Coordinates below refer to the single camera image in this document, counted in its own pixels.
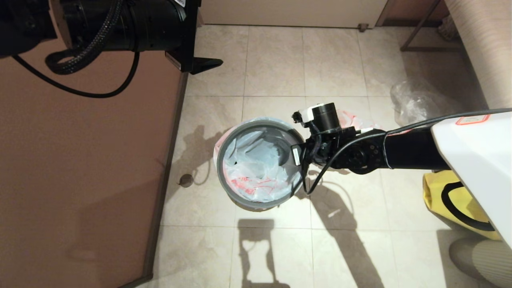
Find clear plastic bag dark contents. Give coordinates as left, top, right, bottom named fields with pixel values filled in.
left=391, top=79, right=458, bottom=127

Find black bin retaining ring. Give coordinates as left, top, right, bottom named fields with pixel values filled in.
left=216, top=118, right=307, bottom=210

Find beige striped furniture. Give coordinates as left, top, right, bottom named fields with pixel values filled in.
left=443, top=0, right=512, bottom=110

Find grey ribbed round pouf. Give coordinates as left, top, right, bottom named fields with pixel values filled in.
left=449, top=236, right=512, bottom=288

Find yellow fabric bag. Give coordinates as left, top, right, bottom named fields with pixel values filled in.
left=423, top=170, right=503, bottom=241

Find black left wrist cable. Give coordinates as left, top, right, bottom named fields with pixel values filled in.
left=11, top=0, right=141, bottom=99

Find white plastic bag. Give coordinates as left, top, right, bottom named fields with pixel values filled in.
left=214, top=116, right=307, bottom=212

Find grey mesh bundle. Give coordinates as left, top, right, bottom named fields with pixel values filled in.
left=437, top=15, right=458, bottom=40

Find dark metal frame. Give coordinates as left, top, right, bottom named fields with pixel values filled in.
left=400, top=0, right=460, bottom=52

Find used white bag red trim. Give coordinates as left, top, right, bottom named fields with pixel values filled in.
left=320, top=109, right=385, bottom=175

